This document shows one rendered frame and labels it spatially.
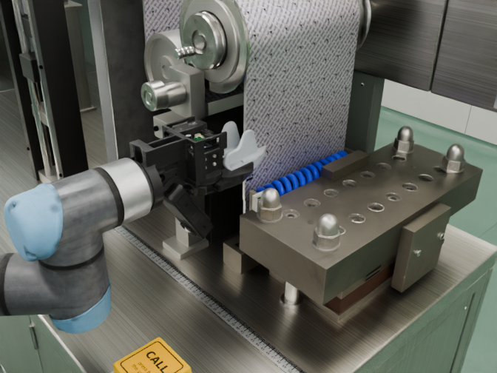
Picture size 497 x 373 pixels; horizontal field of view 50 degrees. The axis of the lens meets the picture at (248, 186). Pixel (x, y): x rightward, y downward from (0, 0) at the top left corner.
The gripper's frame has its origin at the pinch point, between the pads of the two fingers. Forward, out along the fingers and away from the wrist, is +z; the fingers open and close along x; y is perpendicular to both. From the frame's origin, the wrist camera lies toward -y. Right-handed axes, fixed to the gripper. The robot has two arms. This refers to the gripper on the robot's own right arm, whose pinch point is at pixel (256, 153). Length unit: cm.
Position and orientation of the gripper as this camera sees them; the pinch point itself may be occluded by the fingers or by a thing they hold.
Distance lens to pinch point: 79.0
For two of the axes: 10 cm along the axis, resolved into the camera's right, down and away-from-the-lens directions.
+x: -6.7, -3.8, 6.3
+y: 0.2, -8.7, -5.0
